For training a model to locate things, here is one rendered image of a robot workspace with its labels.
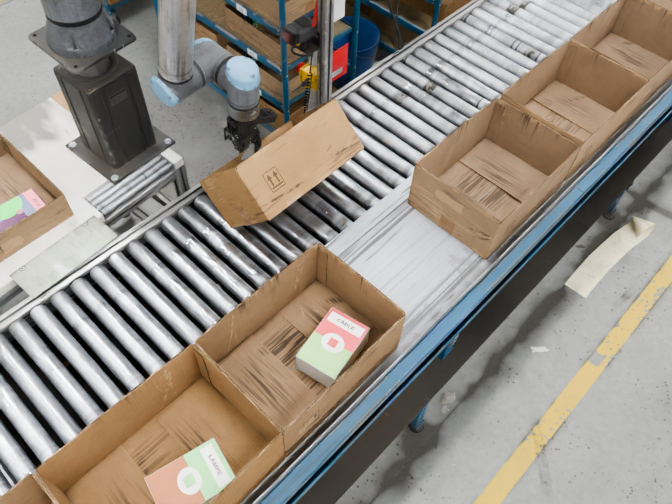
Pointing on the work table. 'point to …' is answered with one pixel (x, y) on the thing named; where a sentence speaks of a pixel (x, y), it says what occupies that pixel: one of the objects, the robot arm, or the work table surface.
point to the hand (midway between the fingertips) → (250, 153)
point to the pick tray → (28, 228)
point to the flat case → (19, 208)
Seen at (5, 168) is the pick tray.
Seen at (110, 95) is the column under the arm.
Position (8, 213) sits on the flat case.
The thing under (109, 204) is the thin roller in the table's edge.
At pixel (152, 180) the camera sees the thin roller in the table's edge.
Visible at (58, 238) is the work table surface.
